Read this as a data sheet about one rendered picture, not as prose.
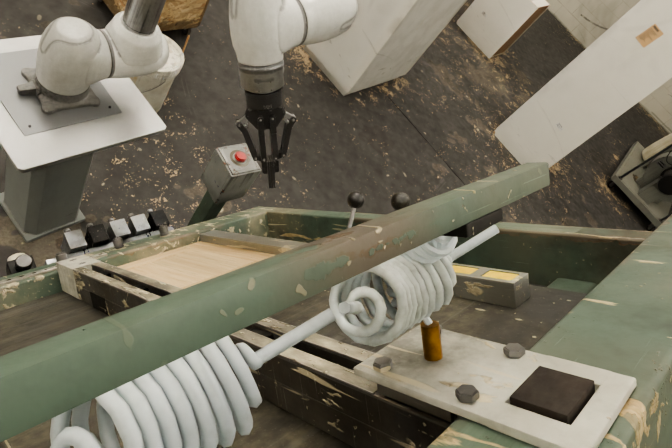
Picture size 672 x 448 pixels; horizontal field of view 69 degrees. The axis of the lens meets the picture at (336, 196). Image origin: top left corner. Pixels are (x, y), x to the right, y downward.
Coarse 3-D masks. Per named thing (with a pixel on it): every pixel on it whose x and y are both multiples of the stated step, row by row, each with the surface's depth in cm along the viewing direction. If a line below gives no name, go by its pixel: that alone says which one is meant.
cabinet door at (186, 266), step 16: (160, 256) 130; (176, 256) 129; (192, 256) 127; (208, 256) 125; (224, 256) 122; (240, 256) 119; (256, 256) 117; (144, 272) 118; (160, 272) 116; (176, 272) 114; (192, 272) 112; (208, 272) 110; (224, 272) 107
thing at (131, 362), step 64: (448, 192) 33; (512, 192) 36; (320, 256) 23; (384, 256) 26; (448, 256) 41; (128, 320) 18; (192, 320) 19; (256, 320) 21; (320, 320) 28; (384, 320) 34; (0, 384) 14; (64, 384) 16; (128, 384) 22; (192, 384) 23
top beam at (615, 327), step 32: (640, 256) 61; (608, 288) 53; (640, 288) 52; (576, 320) 47; (608, 320) 46; (640, 320) 45; (544, 352) 42; (576, 352) 41; (608, 352) 41; (640, 352) 40; (640, 384) 36; (640, 416) 33
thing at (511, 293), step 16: (208, 240) 139; (224, 240) 132; (240, 240) 127; (256, 240) 124; (272, 240) 122; (288, 240) 119; (480, 272) 80; (512, 272) 78; (464, 288) 80; (480, 288) 78; (496, 288) 76; (512, 288) 74; (528, 288) 77; (512, 304) 74
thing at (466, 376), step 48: (432, 240) 40; (96, 288) 97; (144, 288) 88; (240, 336) 60; (432, 336) 41; (288, 384) 54; (336, 384) 48; (384, 384) 40; (432, 384) 38; (480, 384) 37; (624, 384) 35; (336, 432) 50; (384, 432) 44; (432, 432) 40; (528, 432) 31; (576, 432) 31
